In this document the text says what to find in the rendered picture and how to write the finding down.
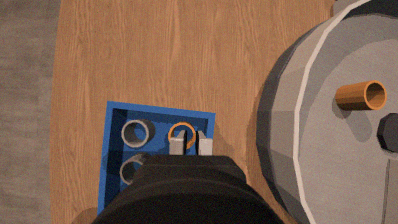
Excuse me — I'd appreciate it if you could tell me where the blue crate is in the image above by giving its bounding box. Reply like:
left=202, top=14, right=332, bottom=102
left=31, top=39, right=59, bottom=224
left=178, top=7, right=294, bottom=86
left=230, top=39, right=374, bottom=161
left=97, top=101, right=216, bottom=216

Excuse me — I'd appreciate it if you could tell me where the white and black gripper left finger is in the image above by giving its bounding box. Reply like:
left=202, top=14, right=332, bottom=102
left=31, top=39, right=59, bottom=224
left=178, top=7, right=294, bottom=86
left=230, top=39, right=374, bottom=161
left=170, top=130, right=187, bottom=155

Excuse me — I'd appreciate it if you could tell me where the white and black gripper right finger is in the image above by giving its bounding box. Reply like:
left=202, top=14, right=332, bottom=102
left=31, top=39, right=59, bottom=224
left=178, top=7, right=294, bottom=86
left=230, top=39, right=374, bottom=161
left=196, top=131, right=213, bottom=155

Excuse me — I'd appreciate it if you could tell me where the grey metal sleeve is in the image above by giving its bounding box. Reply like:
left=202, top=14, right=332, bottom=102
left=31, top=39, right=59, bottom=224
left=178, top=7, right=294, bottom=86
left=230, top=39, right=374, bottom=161
left=121, top=119, right=156, bottom=147
left=120, top=152, right=151, bottom=185

